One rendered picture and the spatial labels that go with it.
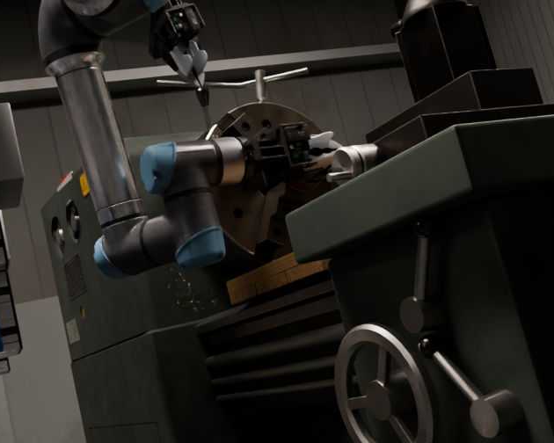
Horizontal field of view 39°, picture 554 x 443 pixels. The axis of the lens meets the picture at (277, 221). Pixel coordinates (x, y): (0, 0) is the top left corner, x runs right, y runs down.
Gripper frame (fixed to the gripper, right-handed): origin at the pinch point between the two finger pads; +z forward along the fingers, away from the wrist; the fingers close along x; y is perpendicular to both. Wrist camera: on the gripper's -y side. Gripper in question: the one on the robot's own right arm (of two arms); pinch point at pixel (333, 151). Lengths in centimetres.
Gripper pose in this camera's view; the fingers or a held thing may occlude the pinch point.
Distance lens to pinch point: 138.3
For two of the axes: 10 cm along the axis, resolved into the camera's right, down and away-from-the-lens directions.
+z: 8.6, -1.4, 4.9
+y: 4.5, -2.4, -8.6
